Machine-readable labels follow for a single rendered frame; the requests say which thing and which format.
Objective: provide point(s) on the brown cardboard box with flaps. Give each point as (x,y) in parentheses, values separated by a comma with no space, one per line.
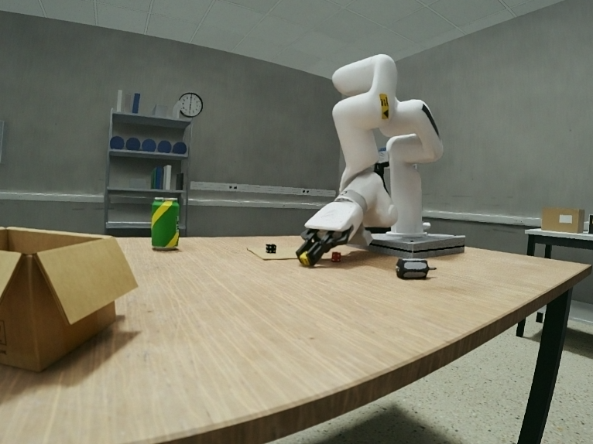
(81,278)

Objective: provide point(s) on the beige square mat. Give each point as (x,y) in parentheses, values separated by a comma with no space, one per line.
(281,254)

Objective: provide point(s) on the yellow die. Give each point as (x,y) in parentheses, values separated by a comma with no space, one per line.
(304,259)

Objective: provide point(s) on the green drink can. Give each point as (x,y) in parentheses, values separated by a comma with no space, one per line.
(165,224)

